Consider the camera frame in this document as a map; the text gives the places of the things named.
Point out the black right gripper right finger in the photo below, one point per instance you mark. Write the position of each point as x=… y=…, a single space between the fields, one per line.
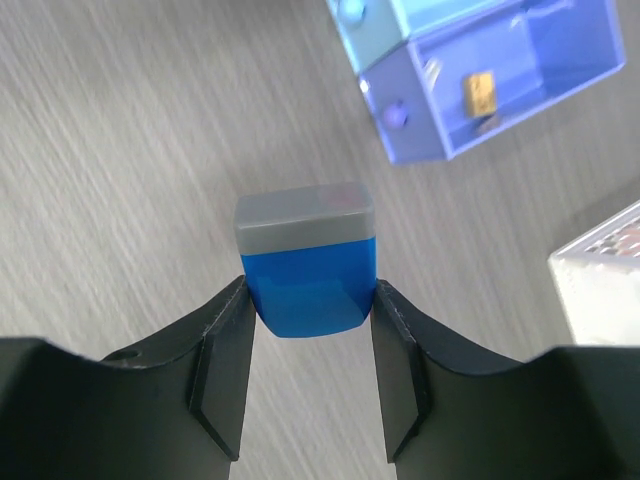
x=452 y=409

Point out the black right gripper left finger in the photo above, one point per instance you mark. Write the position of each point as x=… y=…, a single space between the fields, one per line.
x=170 y=406

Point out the blue pencil sharpener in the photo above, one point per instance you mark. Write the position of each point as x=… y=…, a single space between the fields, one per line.
x=309 y=257

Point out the small orange eraser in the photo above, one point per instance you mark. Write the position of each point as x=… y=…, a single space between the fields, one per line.
x=480 y=94

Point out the blue pink drawer organizer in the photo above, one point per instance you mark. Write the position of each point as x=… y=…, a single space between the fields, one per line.
x=440 y=77

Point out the white mesh file organizer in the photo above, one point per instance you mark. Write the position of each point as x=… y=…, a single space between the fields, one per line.
x=596 y=277

